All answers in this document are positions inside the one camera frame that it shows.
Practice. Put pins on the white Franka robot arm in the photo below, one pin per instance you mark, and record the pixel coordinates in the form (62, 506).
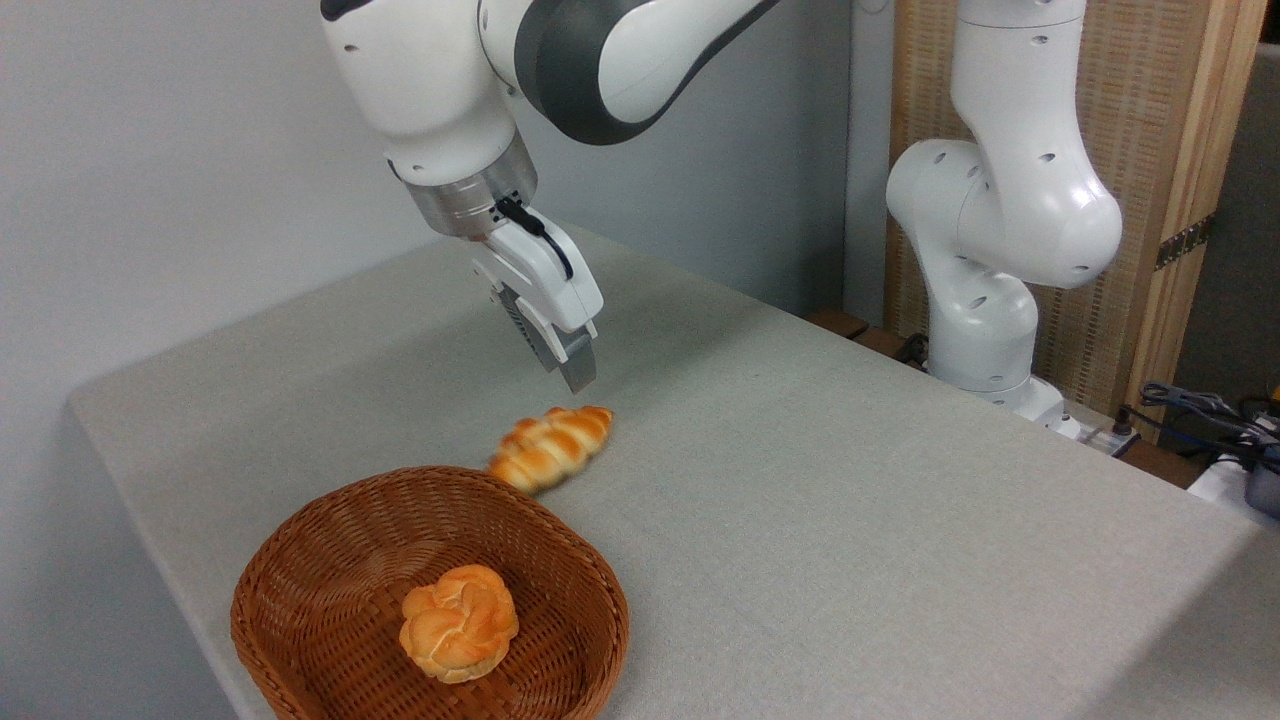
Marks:
(1010, 200)

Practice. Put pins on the long braided bread loaf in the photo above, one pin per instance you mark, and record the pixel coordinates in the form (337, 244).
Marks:
(550, 448)

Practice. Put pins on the wooden framed woven screen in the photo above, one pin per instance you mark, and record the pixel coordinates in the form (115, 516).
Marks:
(1150, 100)

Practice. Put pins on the brown woven wicker basket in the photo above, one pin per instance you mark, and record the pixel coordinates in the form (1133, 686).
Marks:
(340, 580)

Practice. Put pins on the grey tablecloth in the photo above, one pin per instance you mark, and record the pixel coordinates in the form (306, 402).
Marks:
(800, 520)

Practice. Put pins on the round knotted bread roll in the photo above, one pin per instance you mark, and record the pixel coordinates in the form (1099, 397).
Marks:
(460, 625)

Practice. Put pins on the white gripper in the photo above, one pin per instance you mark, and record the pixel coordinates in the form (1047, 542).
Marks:
(545, 275)

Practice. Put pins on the metal screen hinge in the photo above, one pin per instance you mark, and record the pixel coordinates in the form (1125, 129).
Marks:
(1185, 242)

